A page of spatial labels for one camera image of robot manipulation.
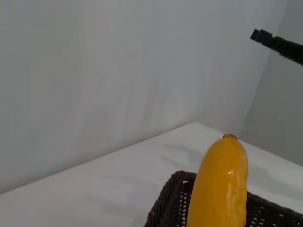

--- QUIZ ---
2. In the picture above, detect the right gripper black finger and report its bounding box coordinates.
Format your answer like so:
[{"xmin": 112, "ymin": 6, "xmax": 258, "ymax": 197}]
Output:
[{"xmin": 250, "ymin": 28, "xmax": 303, "ymax": 66}]

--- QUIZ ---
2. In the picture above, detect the yellow banana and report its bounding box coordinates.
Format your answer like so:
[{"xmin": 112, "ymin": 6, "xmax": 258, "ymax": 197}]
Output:
[{"xmin": 188, "ymin": 133, "xmax": 249, "ymax": 227}]

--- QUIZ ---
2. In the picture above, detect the black woven plastic basket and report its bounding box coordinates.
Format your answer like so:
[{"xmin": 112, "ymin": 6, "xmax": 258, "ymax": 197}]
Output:
[{"xmin": 143, "ymin": 170, "xmax": 303, "ymax": 227}]

